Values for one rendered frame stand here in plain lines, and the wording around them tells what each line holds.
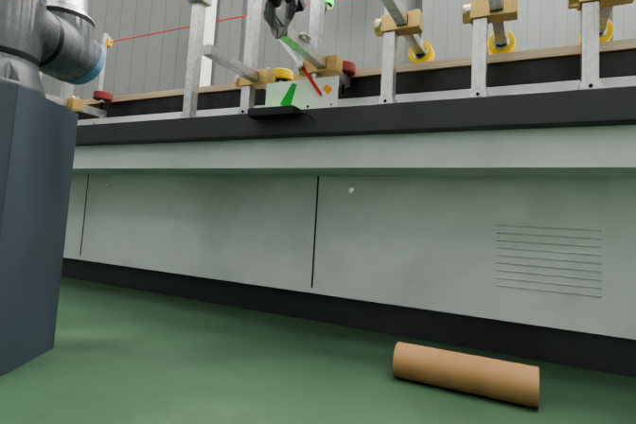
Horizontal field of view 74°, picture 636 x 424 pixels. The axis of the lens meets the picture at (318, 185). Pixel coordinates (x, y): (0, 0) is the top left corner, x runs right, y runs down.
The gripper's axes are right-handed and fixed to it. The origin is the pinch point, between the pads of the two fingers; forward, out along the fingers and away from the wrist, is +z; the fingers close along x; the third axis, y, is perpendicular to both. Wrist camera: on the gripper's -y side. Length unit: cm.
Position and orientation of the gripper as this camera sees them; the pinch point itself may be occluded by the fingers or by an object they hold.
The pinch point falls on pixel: (279, 35)
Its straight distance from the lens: 116.6
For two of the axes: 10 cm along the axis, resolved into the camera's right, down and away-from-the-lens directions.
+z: -0.6, 9.9, -0.8
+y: -4.4, -1.0, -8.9
